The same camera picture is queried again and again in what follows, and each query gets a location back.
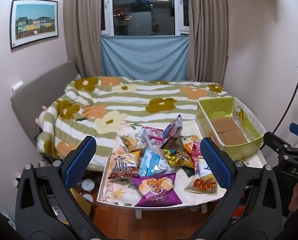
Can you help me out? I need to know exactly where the gold snack packet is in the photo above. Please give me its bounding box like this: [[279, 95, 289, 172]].
[[163, 149, 194, 168]]

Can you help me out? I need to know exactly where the pink striped snack packet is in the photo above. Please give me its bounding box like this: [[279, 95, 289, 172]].
[[191, 141, 204, 174]]

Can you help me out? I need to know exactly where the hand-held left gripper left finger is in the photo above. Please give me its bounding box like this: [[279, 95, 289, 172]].
[[15, 135, 107, 240]]

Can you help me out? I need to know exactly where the pink white snack packet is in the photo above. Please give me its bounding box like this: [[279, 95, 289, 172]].
[[145, 127, 164, 145]]

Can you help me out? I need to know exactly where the light blue cloth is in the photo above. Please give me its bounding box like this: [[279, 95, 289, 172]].
[[101, 35, 189, 82]]

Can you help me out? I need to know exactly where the person's right hand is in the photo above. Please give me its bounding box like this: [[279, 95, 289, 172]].
[[289, 181, 298, 212]]

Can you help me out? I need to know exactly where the green cardboard box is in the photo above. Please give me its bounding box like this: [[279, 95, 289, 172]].
[[196, 96, 267, 158]]

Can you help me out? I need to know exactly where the orange cake packet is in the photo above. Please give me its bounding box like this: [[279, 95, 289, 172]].
[[181, 135, 200, 155]]

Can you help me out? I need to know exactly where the window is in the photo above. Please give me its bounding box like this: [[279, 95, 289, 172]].
[[101, 0, 190, 37]]

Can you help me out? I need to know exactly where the light blue snack packet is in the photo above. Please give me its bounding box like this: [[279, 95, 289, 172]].
[[139, 149, 175, 177]]

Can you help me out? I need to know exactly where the purple chip bag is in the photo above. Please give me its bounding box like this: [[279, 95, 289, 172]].
[[131, 173, 183, 207]]

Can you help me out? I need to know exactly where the framed wall picture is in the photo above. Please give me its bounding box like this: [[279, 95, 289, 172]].
[[10, 0, 59, 50]]

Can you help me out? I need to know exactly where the green striped floral blanket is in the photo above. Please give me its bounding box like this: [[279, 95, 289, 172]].
[[36, 76, 235, 172]]

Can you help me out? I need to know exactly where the white floral table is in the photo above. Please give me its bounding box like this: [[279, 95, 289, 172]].
[[97, 119, 268, 218]]

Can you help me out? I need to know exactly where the dark green packet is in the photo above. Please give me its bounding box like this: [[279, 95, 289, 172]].
[[182, 166, 195, 178]]

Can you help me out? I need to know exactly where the silver chips bag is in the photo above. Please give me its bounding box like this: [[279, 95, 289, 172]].
[[135, 127, 154, 149]]

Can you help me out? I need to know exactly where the grey bed headboard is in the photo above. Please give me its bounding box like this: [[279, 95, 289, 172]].
[[10, 60, 81, 140]]

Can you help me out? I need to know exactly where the red brown chip bag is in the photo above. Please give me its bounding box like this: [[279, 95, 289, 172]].
[[108, 149, 141, 180]]

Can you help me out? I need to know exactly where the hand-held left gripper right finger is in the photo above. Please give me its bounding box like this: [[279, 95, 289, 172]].
[[189, 137, 283, 240]]

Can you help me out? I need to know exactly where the silver blue red snack bag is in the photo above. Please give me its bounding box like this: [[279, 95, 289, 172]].
[[160, 115, 184, 150]]

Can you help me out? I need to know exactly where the white orange chip bag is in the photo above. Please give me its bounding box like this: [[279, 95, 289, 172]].
[[184, 156, 219, 195]]

